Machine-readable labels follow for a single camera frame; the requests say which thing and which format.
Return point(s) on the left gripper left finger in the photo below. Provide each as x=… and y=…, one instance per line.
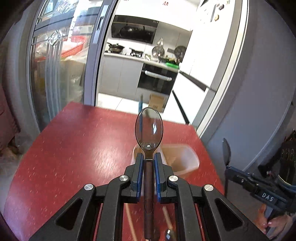
x=95, y=212

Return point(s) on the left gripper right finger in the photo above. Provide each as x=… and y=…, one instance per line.
x=201, y=213

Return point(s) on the plain wooden chopstick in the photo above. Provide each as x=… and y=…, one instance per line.
x=167, y=218

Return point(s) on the black spoon gripper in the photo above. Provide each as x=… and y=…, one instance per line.
x=226, y=156

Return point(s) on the blue patterned wooden chopstick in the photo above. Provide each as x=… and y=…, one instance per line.
x=140, y=103

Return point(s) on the person's right hand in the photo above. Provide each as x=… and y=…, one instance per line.
x=277, y=228

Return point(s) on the wooden chopstick on table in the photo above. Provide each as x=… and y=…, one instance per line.
x=130, y=222

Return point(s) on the beige plastic utensil holder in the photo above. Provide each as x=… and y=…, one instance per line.
x=181, y=157

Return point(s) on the cardboard box on floor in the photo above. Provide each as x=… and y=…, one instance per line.
x=156, y=102

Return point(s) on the white refrigerator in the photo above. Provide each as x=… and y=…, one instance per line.
x=207, y=56

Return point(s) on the built-in black oven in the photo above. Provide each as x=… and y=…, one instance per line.
x=157, y=79

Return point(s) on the black wok on stove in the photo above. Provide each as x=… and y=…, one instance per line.
x=115, y=48

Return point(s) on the glass sliding door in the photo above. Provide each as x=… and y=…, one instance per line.
x=66, y=48

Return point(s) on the black range hood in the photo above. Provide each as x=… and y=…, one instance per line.
x=134, y=28

